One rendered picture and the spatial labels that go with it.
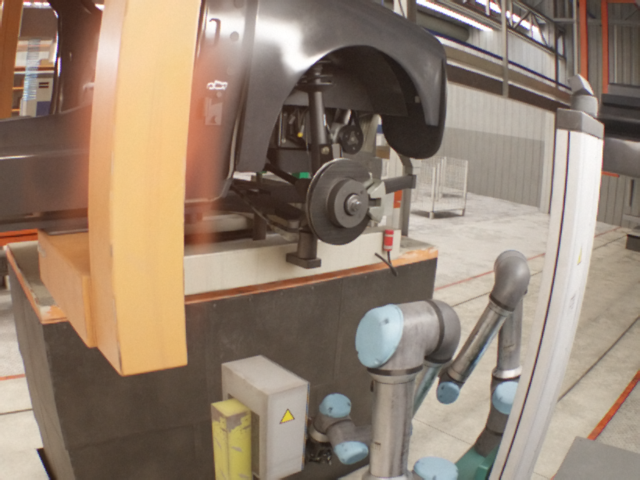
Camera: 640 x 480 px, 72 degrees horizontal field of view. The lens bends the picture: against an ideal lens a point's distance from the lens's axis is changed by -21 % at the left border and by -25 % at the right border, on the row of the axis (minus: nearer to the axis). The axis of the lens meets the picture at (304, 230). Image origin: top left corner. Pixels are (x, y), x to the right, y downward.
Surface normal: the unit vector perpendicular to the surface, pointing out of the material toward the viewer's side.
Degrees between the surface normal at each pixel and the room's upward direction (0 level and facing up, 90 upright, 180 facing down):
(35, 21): 90
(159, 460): 90
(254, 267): 90
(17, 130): 73
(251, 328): 90
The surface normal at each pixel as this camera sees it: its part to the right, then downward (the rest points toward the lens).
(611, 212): -0.77, 0.08
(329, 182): 0.63, 0.19
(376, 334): -0.90, -0.10
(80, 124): 0.48, -0.07
